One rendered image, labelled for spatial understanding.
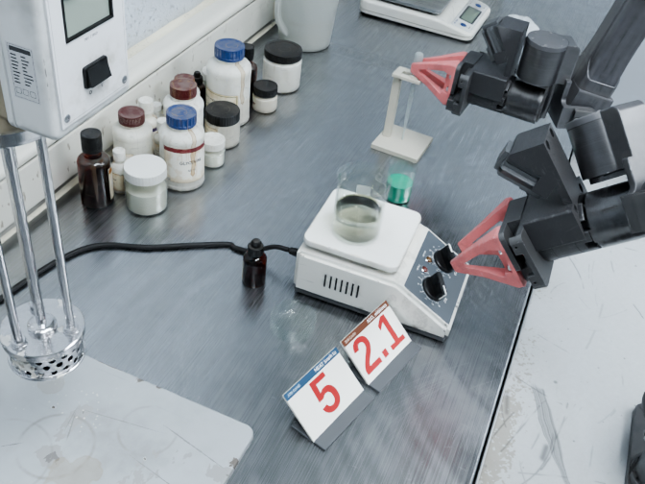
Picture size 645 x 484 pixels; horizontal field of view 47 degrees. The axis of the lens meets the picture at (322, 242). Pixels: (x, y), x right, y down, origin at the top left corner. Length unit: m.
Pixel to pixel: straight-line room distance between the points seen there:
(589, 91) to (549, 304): 0.32
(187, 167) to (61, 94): 0.63
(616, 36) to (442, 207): 0.33
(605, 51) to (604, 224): 0.42
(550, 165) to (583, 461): 0.32
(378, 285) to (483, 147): 0.48
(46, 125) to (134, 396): 0.42
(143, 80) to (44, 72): 0.76
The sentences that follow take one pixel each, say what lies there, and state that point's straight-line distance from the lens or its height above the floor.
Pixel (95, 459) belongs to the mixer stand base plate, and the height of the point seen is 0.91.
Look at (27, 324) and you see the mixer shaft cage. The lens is 0.67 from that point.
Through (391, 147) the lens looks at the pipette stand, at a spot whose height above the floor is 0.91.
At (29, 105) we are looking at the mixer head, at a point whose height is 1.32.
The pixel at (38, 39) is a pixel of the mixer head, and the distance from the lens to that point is 0.43.
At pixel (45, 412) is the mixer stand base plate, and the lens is 0.82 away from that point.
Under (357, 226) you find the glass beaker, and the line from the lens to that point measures 0.86.
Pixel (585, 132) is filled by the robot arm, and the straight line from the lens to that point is 0.75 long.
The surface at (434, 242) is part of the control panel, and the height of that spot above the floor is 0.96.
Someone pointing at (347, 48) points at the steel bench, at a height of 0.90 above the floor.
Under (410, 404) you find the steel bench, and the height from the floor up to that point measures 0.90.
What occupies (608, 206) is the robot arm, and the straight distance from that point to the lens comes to 0.75.
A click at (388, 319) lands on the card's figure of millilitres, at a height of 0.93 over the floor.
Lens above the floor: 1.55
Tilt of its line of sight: 40 degrees down
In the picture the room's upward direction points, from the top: 8 degrees clockwise
